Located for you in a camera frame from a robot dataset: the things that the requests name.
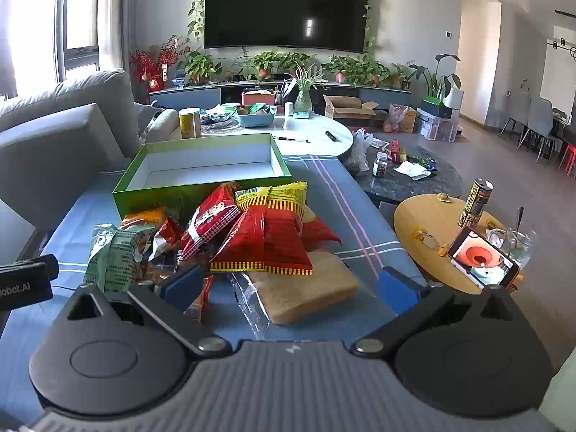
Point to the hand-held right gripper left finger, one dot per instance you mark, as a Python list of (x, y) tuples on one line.
[(182, 285)]

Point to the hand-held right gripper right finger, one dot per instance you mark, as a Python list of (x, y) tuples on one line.
[(398, 292)]

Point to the small red white snack packet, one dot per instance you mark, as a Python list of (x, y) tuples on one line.
[(168, 234)]

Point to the red white-label snack packet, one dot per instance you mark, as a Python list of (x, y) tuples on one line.
[(207, 225)]

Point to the green snack packet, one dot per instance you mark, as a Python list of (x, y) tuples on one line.
[(112, 256)]

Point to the red yellow-checkered snack packet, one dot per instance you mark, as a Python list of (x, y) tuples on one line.
[(261, 243), (279, 193)]

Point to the bread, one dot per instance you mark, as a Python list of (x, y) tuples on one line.
[(306, 288)]

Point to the green cardboard box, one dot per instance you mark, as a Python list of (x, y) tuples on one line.
[(207, 162)]

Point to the small yellow packet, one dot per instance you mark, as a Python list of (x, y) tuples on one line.
[(429, 238)]

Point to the yellow wooden side table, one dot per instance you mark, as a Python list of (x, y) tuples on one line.
[(427, 216)]

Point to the smartphone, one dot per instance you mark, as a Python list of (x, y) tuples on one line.
[(481, 258)]

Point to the dark marble round table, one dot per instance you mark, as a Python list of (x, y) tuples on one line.
[(405, 189)]

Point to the black yellow drink can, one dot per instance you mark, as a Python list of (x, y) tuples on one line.
[(474, 202)]

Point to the white tissue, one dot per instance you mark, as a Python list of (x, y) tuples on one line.
[(411, 170)]

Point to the small glass jar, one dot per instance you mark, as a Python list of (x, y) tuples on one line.
[(380, 166)]

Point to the glass cup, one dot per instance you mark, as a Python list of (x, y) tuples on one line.
[(522, 247)]

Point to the small red box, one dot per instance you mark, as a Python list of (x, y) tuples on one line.
[(395, 152)]

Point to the metal spoon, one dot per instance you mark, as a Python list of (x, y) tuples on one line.
[(519, 220)]

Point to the clear plastic bag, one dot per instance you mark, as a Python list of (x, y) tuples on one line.
[(360, 153)]

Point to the grey sofa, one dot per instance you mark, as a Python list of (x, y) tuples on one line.
[(67, 144)]

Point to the beige cushion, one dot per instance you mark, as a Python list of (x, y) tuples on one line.
[(164, 126)]

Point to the yellow tin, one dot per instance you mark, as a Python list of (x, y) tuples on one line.
[(190, 123)]

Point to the clear storage box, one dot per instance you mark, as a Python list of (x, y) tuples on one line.
[(436, 128)]

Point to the black marker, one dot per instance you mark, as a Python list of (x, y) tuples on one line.
[(331, 136)]

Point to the white round table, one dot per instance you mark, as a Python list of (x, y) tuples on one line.
[(315, 137)]

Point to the blue basket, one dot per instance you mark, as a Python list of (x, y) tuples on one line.
[(256, 120)]

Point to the black pen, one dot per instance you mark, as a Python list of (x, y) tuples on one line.
[(290, 139)]

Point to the green lidded container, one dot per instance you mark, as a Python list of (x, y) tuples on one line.
[(229, 109)]

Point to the green black box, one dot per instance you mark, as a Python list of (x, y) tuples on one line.
[(436, 108)]

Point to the open cardboard box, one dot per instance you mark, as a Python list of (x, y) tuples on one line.
[(346, 110)]

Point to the grey television cabinet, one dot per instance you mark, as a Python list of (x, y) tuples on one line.
[(202, 96)]

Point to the white air purifier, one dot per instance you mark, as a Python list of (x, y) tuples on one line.
[(454, 99)]

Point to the orange box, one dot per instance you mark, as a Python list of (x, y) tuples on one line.
[(258, 99)]

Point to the small white bottle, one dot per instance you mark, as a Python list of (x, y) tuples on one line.
[(289, 110)]

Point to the grey dining chair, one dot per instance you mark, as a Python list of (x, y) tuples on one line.
[(515, 117), (540, 121)]

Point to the spider plant in glass vase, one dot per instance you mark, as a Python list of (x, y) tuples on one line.
[(303, 96)]

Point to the red stool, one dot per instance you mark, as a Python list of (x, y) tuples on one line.
[(568, 155)]

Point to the potted green plant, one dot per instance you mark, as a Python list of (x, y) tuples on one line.
[(274, 63), (355, 69), (200, 67)]

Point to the large-leaf potted plant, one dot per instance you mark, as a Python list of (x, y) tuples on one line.
[(438, 76)]

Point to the red flower decoration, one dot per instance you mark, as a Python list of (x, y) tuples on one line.
[(153, 58)]

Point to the hanging green vine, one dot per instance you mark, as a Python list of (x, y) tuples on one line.
[(200, 4)]

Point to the window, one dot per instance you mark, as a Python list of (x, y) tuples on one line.
[(81, 4)]

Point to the black television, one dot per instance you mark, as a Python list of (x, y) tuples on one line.
[(288, 4)]

